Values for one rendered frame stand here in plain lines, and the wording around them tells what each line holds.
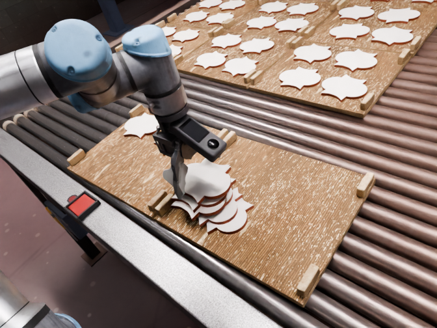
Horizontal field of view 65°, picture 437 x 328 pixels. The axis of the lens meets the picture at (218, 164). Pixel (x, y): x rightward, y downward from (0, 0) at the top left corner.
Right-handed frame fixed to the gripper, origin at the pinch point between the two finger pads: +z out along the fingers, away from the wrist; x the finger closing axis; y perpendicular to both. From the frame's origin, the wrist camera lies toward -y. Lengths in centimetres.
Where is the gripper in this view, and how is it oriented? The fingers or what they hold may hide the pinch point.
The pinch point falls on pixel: (203, 178)
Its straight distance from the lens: 80.7
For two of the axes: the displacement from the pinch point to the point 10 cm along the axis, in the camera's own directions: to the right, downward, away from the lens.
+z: 2.2, 7.2, 6.6
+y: -7.7, -2.9, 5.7
